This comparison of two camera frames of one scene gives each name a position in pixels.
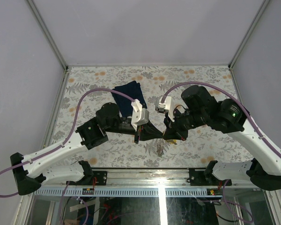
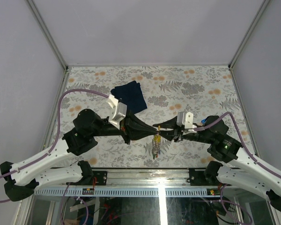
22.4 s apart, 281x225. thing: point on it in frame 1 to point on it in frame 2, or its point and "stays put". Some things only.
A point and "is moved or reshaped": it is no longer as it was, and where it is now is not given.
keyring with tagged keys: x=159 y=150 is moved or reshaped
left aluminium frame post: x=48 y=34 stays put
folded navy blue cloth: x=123 y=103 stays put
